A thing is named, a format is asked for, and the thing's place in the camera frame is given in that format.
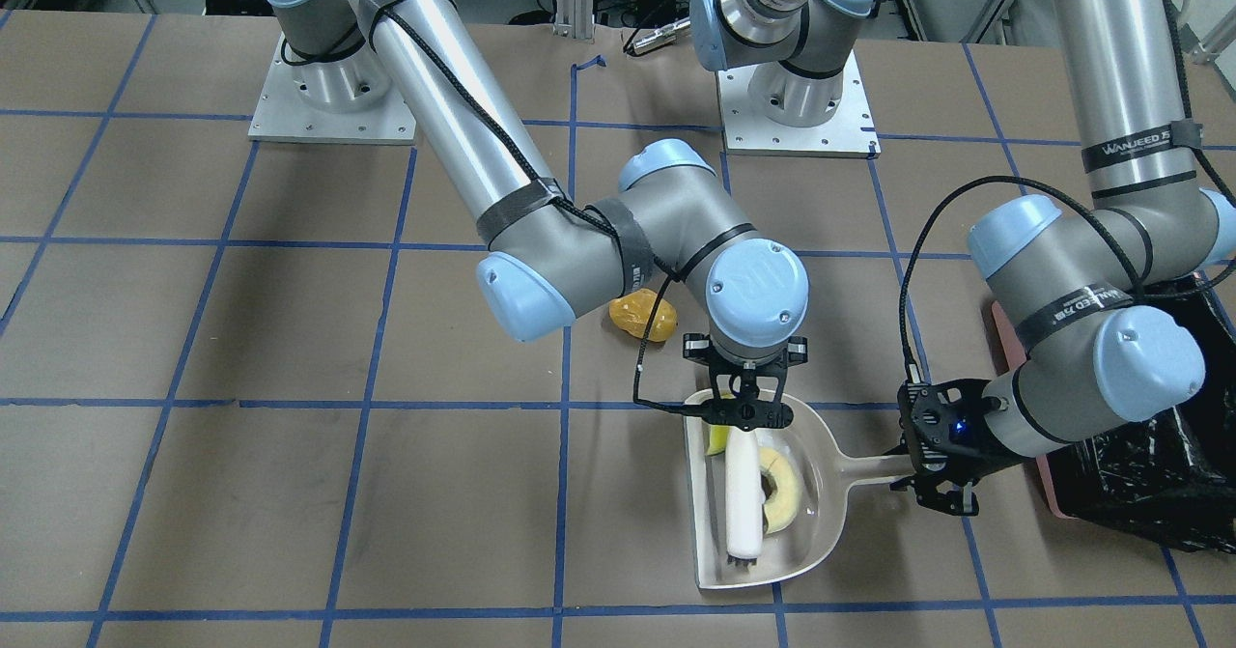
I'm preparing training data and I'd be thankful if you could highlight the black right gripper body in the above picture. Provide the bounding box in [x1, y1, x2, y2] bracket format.
[684, 334, 808, 432]

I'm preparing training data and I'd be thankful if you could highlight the yellow green sponge piece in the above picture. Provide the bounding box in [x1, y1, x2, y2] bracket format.
[705, 422, 733, 458]

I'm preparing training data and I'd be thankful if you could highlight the white plastic dustpan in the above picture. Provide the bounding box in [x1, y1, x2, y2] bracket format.
[684, 394, 913, 590]

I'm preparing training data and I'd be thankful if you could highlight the pale curved melon rind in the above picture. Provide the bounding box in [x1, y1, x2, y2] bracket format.
[759, 446, 803, 535]

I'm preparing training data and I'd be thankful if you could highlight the black trash bag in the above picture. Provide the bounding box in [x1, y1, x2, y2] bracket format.
[1039, 275, 1235, 554]

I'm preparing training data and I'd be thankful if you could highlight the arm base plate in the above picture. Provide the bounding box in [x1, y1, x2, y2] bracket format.
[248, 43, 417, 145]
[716, 51, 883, 160]

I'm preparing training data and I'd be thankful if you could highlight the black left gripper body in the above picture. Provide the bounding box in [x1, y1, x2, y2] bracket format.
[899, 378, 995, 517]

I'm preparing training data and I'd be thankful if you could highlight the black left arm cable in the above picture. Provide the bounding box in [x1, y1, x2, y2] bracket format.
[899, 0, 1236, 388]

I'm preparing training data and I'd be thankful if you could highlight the orange yellow toy fruit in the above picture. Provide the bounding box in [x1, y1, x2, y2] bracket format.
[606, 288, 679, 343]

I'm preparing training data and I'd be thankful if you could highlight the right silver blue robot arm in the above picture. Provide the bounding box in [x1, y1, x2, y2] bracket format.
[267, 0, 810, 432]

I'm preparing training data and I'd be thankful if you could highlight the white hand brush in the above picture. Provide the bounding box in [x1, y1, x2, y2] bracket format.
[724, 427, 764, 568]

